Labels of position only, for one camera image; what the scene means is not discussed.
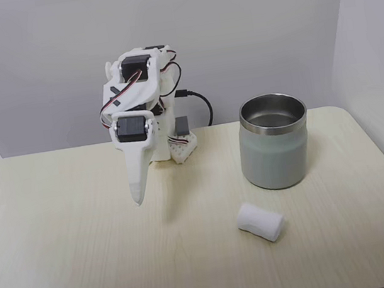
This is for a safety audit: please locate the white gauze dressing roll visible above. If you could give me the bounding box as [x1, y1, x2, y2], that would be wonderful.
[233, 196, 288, 248]

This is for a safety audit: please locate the stainless steel cup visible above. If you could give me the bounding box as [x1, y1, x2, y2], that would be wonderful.
[231, 89, 318, 194]

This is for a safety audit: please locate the grey table clamp block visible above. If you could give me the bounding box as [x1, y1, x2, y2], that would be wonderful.
[174, 115, 192, 137]

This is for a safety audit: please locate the red black servo wire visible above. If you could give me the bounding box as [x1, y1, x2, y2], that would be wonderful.
[93, 70, 151, 131]

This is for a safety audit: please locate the black power cable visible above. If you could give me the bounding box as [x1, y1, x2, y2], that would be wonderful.
[176, 85, 215, 131]

